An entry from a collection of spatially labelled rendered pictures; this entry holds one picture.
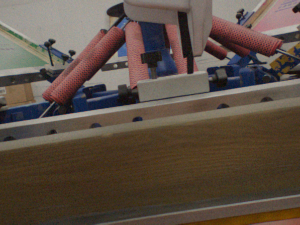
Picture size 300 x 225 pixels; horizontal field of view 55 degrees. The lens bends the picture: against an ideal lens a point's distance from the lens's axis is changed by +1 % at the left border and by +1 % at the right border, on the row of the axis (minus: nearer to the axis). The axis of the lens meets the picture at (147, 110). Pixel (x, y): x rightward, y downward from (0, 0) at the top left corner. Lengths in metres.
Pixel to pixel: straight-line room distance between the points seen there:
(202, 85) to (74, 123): 0.23
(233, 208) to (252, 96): 0.27
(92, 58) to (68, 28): 3.65
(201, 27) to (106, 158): 0.12
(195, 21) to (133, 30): 0.67
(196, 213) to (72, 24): 4.35
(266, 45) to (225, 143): 0.66
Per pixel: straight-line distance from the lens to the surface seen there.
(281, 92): 0.49
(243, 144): 0.23
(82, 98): 0.87
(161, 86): 0.50
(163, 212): 0.23
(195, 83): 0.50
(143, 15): 0.26
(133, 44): 0.80
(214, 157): 0.23
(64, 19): 4.55
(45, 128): 0.48
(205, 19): 0.20
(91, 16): 4.47
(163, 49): 1.03
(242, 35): 0.88
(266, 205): 0.24
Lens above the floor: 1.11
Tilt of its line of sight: 9 degrees down
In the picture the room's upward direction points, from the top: 9 degrees counter-clockwise
